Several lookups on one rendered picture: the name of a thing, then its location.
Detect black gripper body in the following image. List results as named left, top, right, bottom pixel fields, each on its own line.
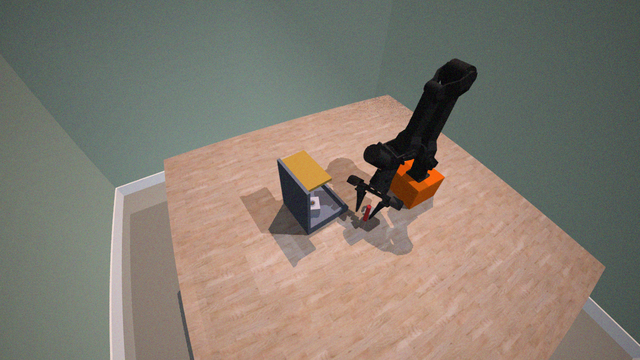
left=347, top=168, right=404, bottom=211

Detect dark red peg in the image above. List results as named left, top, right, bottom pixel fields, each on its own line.
left=363, top=205, right=372, bottom=222

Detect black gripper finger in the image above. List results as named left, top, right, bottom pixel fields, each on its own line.
left=355, top=188, right=367, bottom=212
left=369, top=201, right=390, bottom=220

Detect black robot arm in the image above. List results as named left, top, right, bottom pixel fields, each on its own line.
left=363, top=58, right=478, bottom=183

